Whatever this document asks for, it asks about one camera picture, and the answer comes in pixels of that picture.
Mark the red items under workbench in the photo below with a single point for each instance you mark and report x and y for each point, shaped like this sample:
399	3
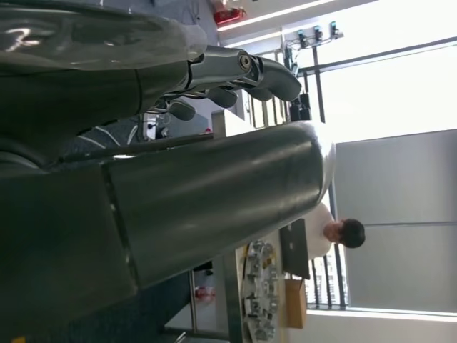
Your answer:
205	293

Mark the person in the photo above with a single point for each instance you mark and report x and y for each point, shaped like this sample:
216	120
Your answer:
321	232

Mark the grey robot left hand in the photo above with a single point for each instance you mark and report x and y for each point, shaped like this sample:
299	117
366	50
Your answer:
214	199

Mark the red wall box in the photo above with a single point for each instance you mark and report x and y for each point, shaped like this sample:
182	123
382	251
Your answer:
228	15

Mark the black mounted camera device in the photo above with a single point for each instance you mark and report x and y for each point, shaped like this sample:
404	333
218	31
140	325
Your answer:
299	106

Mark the black case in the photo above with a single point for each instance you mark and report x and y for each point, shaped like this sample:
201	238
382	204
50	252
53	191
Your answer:
294	248

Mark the black window grille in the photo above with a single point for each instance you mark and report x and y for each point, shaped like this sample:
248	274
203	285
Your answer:
326	279

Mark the row of small cameras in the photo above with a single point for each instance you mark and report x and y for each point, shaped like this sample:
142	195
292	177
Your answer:
317	33

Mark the cardboard box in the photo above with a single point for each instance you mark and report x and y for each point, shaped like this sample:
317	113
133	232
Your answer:
295	303

